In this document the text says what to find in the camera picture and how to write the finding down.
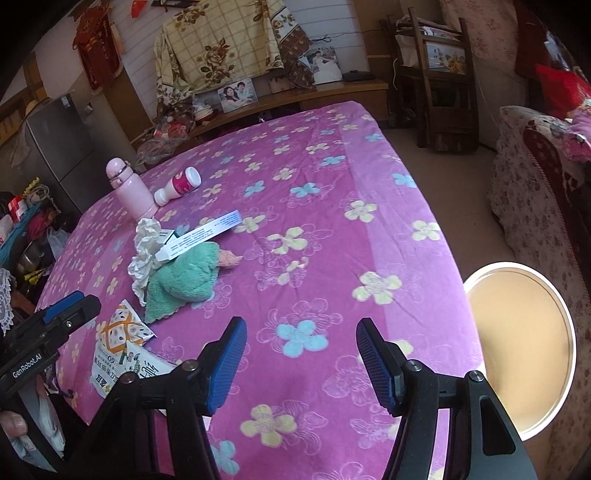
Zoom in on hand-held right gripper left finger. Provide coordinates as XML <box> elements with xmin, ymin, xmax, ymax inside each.
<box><xmin>90</xmin><ymin>316</ymin><xmax>249</xmax><ymax>480</ymax></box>

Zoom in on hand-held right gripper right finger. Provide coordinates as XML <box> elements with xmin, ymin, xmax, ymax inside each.
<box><xmin>355</xmin><ymin>318</ymin><xmax>541</xmax><ymax>480</ymax></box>

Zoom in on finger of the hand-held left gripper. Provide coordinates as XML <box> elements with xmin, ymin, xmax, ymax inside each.
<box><xmin>46</xmin><ymin>295</ymin><xmax>102</xmax><ymax>335</ymax></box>
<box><xmin>34</xmin><ymin>292</ymin><xmax>86</xmax><ymax>324</ymax></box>

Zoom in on white packet orange pattern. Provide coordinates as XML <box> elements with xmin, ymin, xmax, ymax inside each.
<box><xmin>95</xmin><ymin>299</ymin><xmax>158</xmax><ymax>347</ymax></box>

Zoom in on white packet green print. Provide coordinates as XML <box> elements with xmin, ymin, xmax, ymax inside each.
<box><xmin>92</xmin><ymin>344</ymin><xmax>178</xmax><ymax>400</ymax></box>

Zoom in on white tissue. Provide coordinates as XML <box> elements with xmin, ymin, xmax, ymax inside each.
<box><xmin>128</xmin><ymin>218</ymin><xmax>174</xmax><ymax>306</ymax></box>

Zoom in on green towel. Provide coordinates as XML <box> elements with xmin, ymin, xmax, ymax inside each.
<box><xmin>144</xmin><ymin>242</ymin><xmax>221</xmax><ymax>322</ymax></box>

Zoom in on long white cardboard box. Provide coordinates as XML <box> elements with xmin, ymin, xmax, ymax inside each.
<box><xmin>159</xmin><ymin>210</ymin><xmax>243</xmax><ymax>261</ymax></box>

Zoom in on beige bin white rim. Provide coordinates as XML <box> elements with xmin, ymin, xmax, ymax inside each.
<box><xmin>463</xmin><ymin>261</ymin><xmax>576</xmax><ymax>440</ymax></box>

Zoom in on person's left hand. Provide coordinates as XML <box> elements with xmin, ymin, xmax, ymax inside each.
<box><xmin>0</xmin><ymin>410</ymin><xmax>29</xmax><ymax>438</ymax></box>

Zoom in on white plastic bag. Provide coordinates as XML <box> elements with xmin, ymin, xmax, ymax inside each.
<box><xmin>46</xmin><ymin>226</ymin><xmax>70</xmax><ymax>259</ymax></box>

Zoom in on pink water bottle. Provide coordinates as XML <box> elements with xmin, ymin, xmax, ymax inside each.
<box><xmin>105</xmin><ymin>158</ymin><xmax>159</xmax><ymax>221</ymax></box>

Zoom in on grey refrigerator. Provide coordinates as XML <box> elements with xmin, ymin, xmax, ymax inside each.
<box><xmin>0</xmin><ymin>92</ymin><xmax>116</xmax><ymax>217</ymax></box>

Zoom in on white yogurt bottle pink label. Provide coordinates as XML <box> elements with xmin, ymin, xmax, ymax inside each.
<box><xmin>153</xmin><ymin>166</ymin><xmax>202</xmax><ymax>207</ymax></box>

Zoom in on pink floral tablecloth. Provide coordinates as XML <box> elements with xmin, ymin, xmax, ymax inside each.
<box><xmin>34</xmin><ymin>102</ymin><xmax>490</xmax><ymax>480</ymax></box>

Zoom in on clear plastic bag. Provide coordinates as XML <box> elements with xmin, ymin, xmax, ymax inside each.
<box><xmin>134</xmin><ymin>115</ymin><xmax>195</xmax><ymax>169</ymax></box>

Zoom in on floral sofa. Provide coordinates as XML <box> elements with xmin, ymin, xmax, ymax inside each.
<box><xmin>487</xmin><ymin>95</ymin><xmax>591</xmax><ymax>480</ymax></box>

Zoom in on framed couple photo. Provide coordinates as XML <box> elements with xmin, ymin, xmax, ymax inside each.
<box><xmin>217</xmin><ymin>78</ymin><xmax>258</xmax><ymax>114</ymax></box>

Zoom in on wooden cabinet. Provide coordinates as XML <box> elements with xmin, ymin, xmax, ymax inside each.
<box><xmin>129</xmin><ymin>78</ymin><xmax>389</xmax><ymax>153</ymax></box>

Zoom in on dark wooden chair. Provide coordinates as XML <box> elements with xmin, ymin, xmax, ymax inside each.
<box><xmin>381</xmin><ymin>7</ymin><xmax>481</xmax><ymax>153</ymax></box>

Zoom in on yellow brown floral cloth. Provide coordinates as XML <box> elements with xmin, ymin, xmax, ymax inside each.
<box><xmin>154</xmin><ymin>0</ymin><xmax>317</xmax><ymax>134</ymax></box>

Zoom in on wedding photo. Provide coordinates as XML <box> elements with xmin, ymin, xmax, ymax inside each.
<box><xmin>298</xmin><ymin>46</ymin><xmax>342</xmax><ymax>84</ymax></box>

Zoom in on pink printed blanket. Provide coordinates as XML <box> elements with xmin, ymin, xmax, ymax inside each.
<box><xmin>561</xmin><ymin>99</ymin><xmax>591</xmax><ymax>162</ymax></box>

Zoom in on red bag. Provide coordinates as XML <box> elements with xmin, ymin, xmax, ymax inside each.
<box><xmin>536</xmin><ymin>65</ymin><xmax>591</xmax><ymax>121</ymax></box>

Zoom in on floral fabric appliance cover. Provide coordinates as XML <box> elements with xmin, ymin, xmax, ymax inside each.
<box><xmin>438</xmin><ymin>0</ymin><xmax>527</xmax><ymax>79</ymax></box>

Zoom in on red wall hanging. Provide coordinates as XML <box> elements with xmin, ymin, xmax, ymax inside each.
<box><xmin>76</xmin><ymin>4</ymin><xmax>123</xmax><ymax>93</ymax></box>

